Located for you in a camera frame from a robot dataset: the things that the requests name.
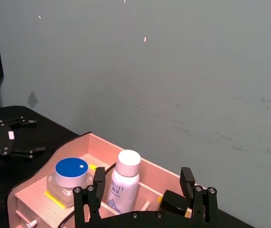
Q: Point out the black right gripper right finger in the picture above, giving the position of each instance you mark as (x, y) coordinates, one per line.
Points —
(188, 183)

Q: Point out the white spray bottle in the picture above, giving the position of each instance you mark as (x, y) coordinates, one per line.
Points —
(126, 181)

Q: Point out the pale wooden organizer box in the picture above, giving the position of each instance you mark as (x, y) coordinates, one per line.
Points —
(78, 147)

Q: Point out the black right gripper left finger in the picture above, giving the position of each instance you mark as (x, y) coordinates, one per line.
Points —
(99, 187)

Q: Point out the clear jar with blue lid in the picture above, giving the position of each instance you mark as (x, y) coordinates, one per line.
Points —
(71, 169)

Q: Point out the yellow tape strip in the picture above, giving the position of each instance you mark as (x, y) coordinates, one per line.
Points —
(160, 200)
(54, 201)
(92, 167)

